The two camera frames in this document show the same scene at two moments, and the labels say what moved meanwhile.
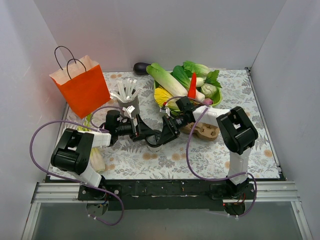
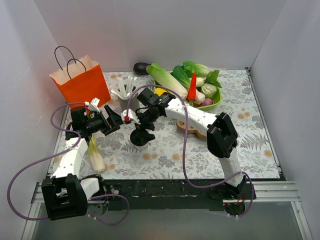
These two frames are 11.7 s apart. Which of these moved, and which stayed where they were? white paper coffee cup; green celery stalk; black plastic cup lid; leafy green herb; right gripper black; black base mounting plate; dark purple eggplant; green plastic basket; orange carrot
Moved: black plastic cup lid; right gripper black; white paper coffee cup
Stayed: green celery stalk; green plastic basket; leafy green herb; orange carrot; black base mounting plate; dark purple eggplant
